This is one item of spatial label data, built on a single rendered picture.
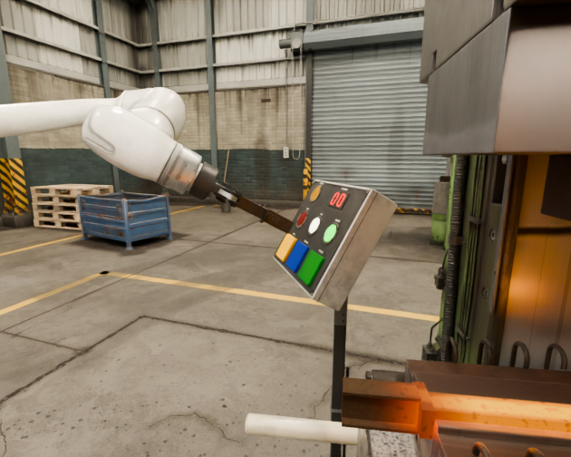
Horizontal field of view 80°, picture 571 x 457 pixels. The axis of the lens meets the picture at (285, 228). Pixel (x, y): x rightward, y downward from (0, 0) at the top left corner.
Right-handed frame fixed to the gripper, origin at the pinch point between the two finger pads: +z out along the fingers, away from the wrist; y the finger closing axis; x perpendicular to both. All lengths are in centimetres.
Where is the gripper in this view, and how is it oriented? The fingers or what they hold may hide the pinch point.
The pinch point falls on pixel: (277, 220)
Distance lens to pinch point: 77.0
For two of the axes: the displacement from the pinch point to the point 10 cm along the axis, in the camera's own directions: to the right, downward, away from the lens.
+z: 8.3, 4.4, 3.5
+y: 2.9, 2.0, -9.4
